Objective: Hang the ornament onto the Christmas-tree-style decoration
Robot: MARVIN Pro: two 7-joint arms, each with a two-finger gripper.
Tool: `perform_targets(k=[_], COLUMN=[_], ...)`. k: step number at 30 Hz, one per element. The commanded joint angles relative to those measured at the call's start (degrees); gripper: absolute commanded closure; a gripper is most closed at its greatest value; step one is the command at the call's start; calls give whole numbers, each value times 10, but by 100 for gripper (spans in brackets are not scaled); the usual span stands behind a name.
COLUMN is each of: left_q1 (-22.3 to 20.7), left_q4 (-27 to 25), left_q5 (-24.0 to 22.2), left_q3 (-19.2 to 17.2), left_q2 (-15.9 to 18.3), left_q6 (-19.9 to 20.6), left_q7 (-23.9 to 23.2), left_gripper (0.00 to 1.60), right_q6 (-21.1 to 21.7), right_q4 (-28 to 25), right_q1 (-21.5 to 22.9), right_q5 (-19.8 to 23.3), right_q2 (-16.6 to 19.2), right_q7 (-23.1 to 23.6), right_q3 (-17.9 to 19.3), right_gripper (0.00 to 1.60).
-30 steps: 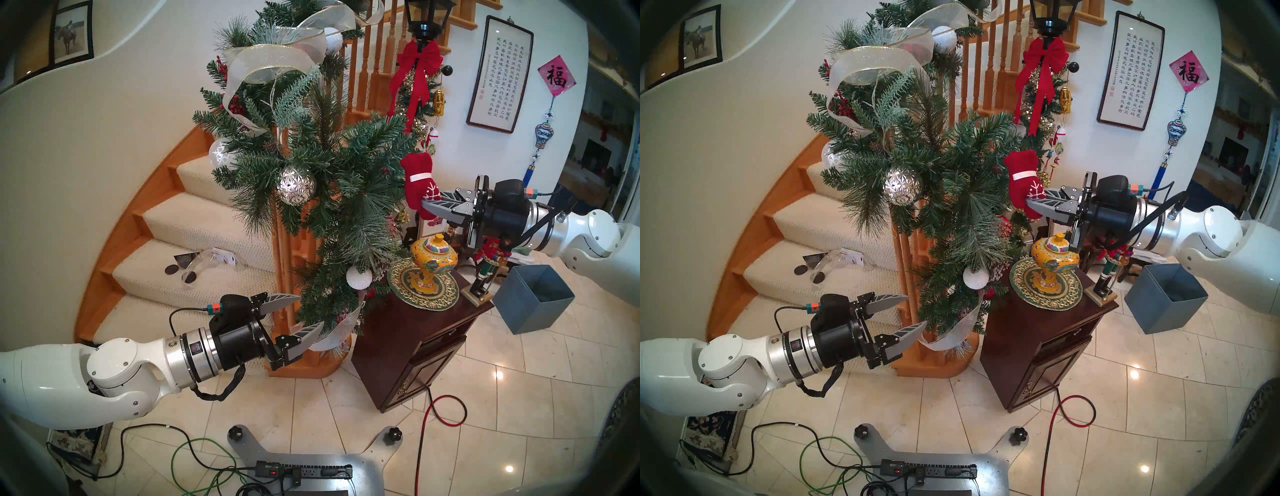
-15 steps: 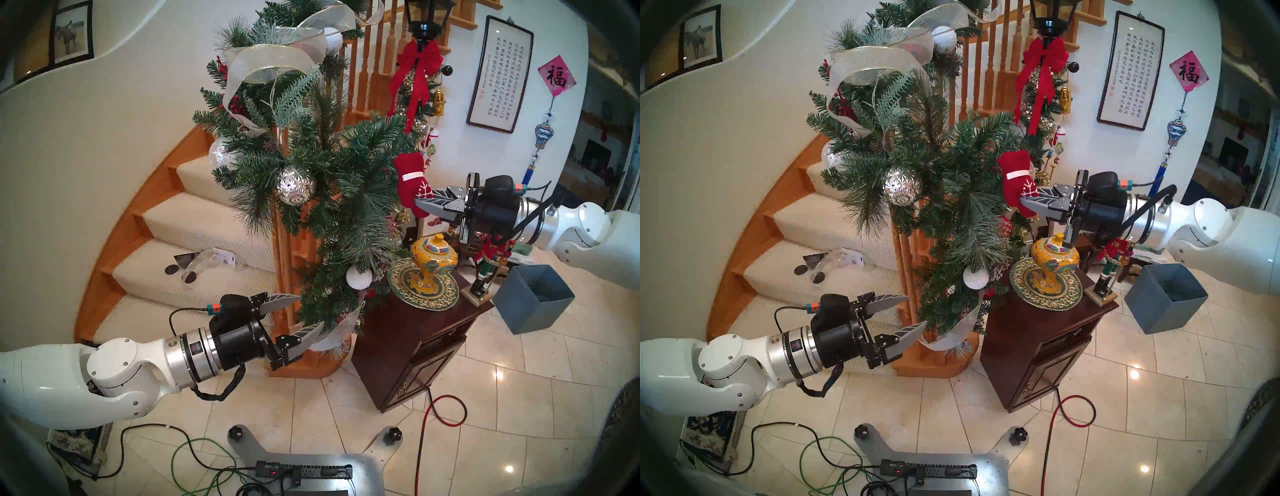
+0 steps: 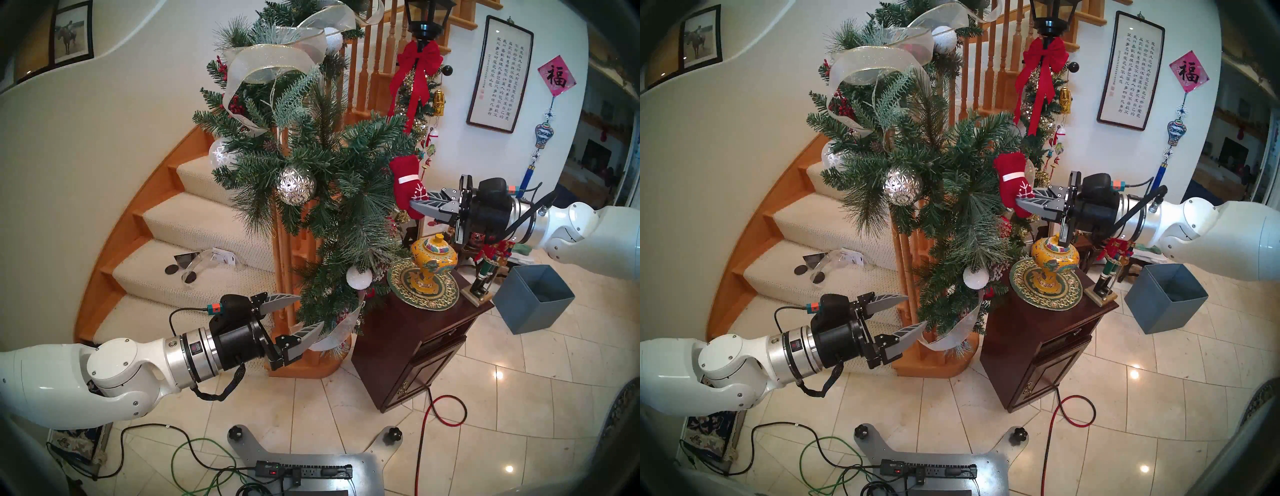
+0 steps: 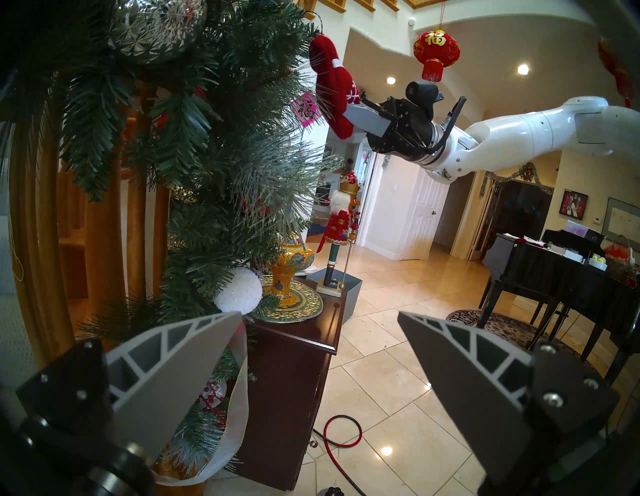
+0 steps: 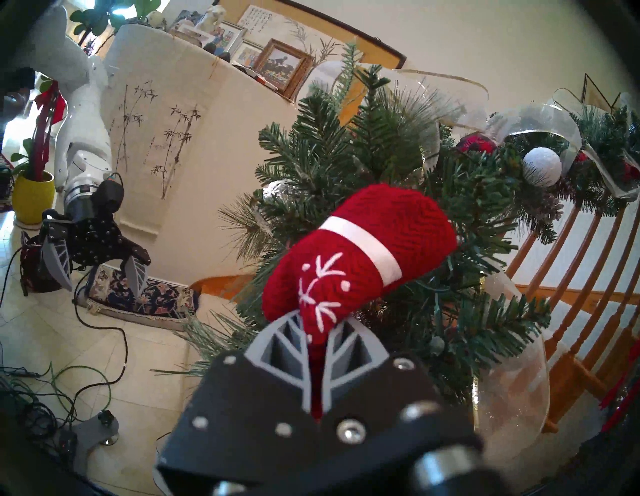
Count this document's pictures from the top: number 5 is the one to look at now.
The white figurine statue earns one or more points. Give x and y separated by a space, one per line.
211 19

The black base knob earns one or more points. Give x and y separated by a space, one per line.
105 417

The wooden stair railing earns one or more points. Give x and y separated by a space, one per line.
565 370

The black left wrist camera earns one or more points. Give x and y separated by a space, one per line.
107 197

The blue floral small rug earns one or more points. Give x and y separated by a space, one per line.
150 300

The green pine garland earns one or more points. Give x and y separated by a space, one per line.
450 200

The carpeted wooden staircase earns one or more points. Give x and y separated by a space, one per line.
215 287

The red ribbon bow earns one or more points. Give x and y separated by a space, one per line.
625 395

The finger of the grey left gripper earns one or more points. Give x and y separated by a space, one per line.
59 262
137 277

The white framed family photo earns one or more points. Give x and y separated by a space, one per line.
227 37

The red knitted mitten ornament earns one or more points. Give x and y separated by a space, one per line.
360 235

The yellow potted plant red ribbon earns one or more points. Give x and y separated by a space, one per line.
32 197

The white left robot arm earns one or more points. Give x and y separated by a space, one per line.
85 140

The red plaid ball ornament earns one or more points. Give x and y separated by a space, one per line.
477 144

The large framed bamboo painting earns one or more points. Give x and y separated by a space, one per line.
380 52

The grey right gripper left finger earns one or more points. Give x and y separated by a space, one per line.
240 400

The large green leafy plant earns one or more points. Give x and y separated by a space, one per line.
100 17

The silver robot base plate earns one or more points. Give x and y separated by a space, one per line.
95 437

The small framed photo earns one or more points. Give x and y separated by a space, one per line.
246 54

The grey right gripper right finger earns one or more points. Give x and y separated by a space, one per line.
380 395

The silver faceted ball ornament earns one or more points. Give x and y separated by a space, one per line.
276 190

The thin dark framed picture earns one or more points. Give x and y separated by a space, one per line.
597 95

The wooden framed horse photo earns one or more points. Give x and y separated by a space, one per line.
282 65

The white glitter ball ornament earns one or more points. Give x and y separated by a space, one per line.
542 166

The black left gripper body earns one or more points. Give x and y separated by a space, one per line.
90 245

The sheer white ribbon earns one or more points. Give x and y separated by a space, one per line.
515 390

